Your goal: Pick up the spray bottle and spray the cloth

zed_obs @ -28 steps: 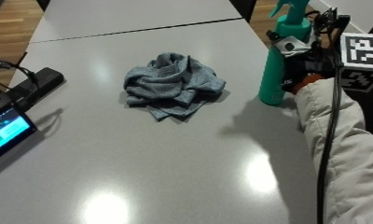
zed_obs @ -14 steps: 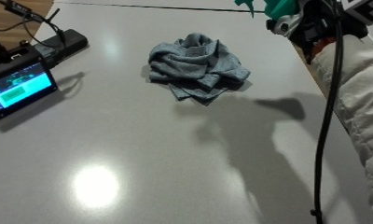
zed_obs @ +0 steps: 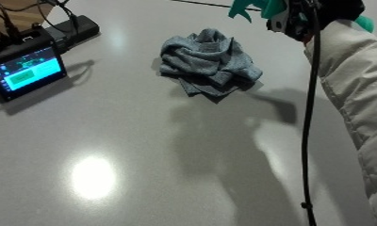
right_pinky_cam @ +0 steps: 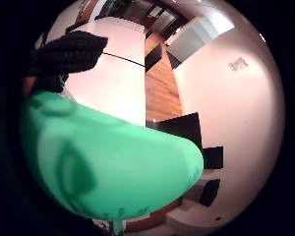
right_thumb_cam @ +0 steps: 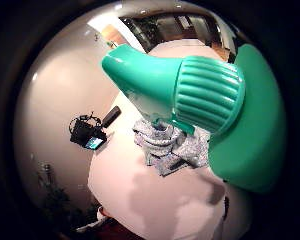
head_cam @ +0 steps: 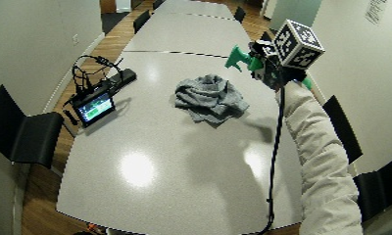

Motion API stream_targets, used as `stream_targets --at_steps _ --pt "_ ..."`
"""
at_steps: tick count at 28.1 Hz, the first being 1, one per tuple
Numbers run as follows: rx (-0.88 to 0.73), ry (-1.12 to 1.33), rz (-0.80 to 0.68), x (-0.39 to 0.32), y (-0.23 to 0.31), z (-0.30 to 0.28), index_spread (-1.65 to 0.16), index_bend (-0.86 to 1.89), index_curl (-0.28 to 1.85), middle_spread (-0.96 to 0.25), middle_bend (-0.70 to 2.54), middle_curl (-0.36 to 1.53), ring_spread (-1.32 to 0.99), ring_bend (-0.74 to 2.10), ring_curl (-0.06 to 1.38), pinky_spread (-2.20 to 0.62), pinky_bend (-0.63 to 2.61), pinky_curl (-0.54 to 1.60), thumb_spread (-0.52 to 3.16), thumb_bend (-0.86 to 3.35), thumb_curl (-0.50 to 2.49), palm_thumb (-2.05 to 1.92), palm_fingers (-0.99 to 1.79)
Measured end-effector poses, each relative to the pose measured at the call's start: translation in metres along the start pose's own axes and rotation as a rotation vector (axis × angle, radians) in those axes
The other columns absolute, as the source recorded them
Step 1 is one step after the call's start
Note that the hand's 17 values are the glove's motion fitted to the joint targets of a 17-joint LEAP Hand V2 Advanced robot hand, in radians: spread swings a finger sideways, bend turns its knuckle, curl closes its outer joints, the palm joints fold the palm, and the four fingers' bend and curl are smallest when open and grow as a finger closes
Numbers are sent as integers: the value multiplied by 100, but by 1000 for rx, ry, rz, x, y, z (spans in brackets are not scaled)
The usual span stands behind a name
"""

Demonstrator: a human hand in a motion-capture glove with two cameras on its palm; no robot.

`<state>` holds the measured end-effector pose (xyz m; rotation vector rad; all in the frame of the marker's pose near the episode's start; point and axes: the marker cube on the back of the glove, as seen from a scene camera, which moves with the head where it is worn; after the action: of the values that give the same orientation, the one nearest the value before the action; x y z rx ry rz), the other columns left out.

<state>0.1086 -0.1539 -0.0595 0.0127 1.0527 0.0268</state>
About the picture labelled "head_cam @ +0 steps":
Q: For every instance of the green spray bottle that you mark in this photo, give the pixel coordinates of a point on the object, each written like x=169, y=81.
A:
x=239, y=58

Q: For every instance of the white cube of black markers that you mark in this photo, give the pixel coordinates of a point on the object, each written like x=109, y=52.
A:
x=297, y=44

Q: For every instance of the black chair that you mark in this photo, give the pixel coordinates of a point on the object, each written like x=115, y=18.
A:
x=239, y=14
x=141, y=20
x=157, y=3
x=24, y=132
x=342, y=129
x=380, y=191

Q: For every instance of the frosted glass door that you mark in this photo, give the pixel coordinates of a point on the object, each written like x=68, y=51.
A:
x=293, y=11

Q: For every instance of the grey cloth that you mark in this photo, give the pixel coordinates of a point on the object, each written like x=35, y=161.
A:
x=208, y=98

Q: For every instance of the black rectangular box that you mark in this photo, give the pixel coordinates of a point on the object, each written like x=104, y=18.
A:
x=123, y=78

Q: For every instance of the small black monitor screen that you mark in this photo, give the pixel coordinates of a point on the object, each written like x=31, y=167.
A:
x=94, y=109

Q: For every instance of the white paper sheet on wall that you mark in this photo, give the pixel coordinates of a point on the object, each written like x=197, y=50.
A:
x=376, y=11

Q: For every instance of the white wall socket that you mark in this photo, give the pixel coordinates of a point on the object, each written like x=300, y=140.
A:
x=75, y=39

